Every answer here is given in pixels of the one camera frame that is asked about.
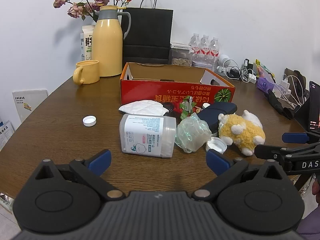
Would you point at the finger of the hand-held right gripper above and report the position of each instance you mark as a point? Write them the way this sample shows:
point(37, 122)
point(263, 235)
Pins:
point(296, 137)
point(267, 151)

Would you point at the yellow white plush toy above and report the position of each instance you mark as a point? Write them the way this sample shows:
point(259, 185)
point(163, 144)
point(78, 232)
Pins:
point(242, 132)

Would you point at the red artificial rose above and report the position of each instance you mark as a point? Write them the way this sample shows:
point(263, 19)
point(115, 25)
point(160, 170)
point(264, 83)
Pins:
point(186, 110)

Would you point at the person's right hand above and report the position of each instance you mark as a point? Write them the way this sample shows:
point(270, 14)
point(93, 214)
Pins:
point(317, 191)

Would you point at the brown bag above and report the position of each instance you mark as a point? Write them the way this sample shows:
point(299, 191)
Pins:
point(300, 77)

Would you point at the clear packet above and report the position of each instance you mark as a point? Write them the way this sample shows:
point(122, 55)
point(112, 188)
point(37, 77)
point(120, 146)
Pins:
point(190, 132)

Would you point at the ridged white lid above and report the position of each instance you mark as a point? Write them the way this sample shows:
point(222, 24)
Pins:
point(216, 146)

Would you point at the white tissue pack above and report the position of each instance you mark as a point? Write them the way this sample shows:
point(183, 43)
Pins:
point(142, 107)

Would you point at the purple knit pouch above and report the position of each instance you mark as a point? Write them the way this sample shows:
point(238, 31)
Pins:
point(265, 84)

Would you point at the clear seed container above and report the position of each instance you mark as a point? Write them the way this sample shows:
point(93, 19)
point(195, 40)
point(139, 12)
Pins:
point(180, 60)

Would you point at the person's right forearm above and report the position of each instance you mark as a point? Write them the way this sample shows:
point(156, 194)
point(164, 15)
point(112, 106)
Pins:
point(311, 227)

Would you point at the yellow thermos jug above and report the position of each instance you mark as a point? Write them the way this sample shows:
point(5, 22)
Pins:
point(107, 45)

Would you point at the red cardboard box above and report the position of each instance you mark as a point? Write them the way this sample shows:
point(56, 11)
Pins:
point(150, 90)

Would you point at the dark blue zip case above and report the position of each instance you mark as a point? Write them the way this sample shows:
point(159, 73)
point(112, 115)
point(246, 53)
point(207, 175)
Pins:
point(217, 110)

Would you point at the clear water bottle red label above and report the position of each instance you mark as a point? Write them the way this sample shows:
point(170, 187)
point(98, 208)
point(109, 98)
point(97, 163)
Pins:
point(214, 48)
point(195, 45)
point(205, 46)

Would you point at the black power adapter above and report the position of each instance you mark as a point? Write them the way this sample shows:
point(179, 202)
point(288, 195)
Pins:
point(235, 73)

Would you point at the grey printed tin box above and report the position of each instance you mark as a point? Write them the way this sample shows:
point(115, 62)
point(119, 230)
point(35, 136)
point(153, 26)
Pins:
point(202, 61)

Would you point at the white bottle cap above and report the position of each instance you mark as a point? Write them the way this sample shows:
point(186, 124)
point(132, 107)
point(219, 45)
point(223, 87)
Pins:
point(89, 121)

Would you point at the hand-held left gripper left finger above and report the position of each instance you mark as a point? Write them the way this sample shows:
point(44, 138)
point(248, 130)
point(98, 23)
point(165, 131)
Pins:
point(100, 161)

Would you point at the white plastic bottle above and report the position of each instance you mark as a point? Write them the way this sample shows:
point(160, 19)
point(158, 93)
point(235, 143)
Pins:
point(145, 135)

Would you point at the small flat white box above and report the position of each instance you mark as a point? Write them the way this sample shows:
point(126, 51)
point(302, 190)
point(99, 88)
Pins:
point(180, 46)

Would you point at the white robot-shaped lamp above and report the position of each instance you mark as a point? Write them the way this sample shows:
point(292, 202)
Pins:
point(222, 58)

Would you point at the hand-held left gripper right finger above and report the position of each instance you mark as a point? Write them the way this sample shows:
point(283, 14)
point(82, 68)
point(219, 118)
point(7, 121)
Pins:
point(217, 161)

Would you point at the white charger plug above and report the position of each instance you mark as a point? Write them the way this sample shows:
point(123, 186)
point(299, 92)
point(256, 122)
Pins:
point(252, 78)

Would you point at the dried pink flowers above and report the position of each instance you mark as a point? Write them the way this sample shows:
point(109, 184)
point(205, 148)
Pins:
point(75, 10)

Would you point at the yellow mug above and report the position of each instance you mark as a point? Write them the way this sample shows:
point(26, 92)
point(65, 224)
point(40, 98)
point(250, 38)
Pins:
point(90, 72)

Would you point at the white milk carton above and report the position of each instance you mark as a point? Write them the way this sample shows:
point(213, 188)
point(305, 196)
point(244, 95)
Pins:
point(86, 42)

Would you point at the black cloth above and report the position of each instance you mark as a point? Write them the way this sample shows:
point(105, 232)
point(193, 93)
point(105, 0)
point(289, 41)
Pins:
point(277, 103)

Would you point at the black paper bag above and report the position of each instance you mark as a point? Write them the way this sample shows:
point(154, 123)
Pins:
point(147, 30)

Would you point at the yellow green snack packet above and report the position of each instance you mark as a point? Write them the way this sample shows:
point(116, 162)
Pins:
point(262, 67)

